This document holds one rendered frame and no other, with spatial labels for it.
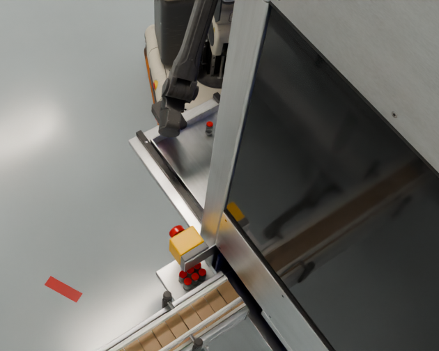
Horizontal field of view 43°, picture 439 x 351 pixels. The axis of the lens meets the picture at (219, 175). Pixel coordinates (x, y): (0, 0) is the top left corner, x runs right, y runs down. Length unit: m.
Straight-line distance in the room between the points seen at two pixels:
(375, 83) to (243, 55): 0.26
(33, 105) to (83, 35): 0.53
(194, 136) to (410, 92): 1.16
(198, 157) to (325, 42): 1.04
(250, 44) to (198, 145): 0.91
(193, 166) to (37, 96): 1.47
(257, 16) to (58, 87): 2.29
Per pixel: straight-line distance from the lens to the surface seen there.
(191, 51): 1.40
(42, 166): 2.72
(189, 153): 1.66
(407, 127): 0.63
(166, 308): 1.41
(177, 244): 1.36
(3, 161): 2.78
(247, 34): 0.80
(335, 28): 0.65
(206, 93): 2.57
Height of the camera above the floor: 2.29
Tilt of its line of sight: 60 degrees down
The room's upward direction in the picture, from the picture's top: 10 degrees clockwise
